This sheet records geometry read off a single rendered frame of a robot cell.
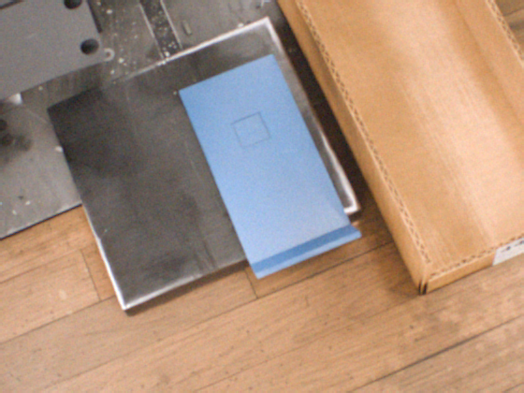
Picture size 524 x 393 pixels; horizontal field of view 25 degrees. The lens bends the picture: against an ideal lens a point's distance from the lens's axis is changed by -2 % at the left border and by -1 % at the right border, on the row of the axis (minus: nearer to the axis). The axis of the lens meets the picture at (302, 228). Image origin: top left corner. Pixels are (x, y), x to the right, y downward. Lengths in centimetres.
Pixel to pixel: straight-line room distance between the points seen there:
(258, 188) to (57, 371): 18
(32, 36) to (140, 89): 23
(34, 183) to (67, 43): 24
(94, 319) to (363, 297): 18
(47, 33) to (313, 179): 25
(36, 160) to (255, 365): 22
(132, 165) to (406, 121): 19
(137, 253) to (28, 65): 21
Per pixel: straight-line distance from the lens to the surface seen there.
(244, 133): 80
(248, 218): 77
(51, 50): 61
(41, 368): 80
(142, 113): 82
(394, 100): 82
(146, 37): 87
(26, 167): 84
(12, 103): 77
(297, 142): 79
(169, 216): 78
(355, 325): 77
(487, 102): 83
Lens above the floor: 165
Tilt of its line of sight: 71 degrees down
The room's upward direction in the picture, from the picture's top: 9 degrees counter-clockwise
